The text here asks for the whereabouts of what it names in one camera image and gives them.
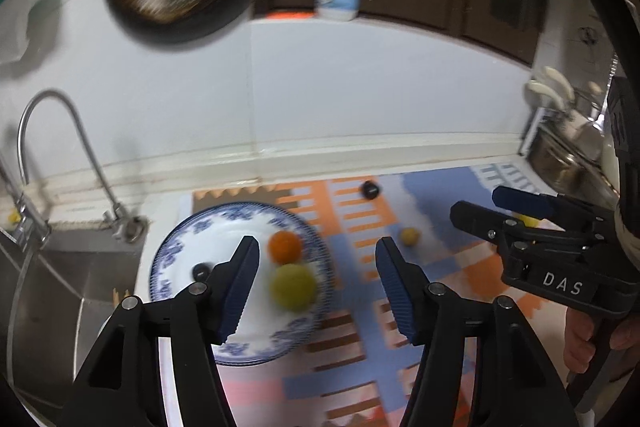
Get large steel pot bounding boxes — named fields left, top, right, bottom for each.
left=529, top=141, right=607, bottom=204

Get stainless steel sink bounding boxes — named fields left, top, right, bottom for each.
left=0, top=227, right=146, bottom=408

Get slim gooseneck faucet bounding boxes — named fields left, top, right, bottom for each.
left=18, top=89, right=148, bottom=244

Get cream handled pan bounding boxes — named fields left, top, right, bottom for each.
left=523, top=79, right=570, bottom=114
left=541, top=66, right=577, bottom=102

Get green round fruit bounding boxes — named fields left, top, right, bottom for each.
left=270, top=264, right=319, bottom=312

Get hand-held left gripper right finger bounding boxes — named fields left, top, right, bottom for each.
left=375, top=236, right=581, bottom=427

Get person's right hand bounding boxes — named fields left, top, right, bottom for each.
left=564, top=306, right=640, bottom=375

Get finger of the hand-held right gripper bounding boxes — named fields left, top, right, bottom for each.
left=492, top=186, right=618, bottom=233
left=449, top=201, right=601, bottom=258

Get chrome pull-down faucet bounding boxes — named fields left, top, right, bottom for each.
left=0, top=152, right=53, bottom=258

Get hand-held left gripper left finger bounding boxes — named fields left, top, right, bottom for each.
left=59, top=235, right=261, bottom=427

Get colourful patterned mat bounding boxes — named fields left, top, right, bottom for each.
left=160, top=163, right=571, bottom=427

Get small orange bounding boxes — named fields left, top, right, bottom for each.
left=268, top=231, right=303, bottom=265

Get blue and white patterned plate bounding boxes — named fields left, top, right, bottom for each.
left=149, top=202, right=335, bottom=365

